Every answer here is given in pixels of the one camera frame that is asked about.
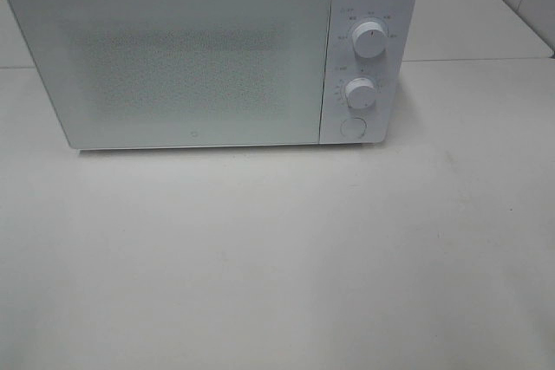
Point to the round white door button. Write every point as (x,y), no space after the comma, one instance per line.
(353,128)

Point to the white microwave knob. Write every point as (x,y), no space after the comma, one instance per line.
(369,38)
(360,93)

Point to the white microwave door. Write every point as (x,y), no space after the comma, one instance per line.
(126,74)

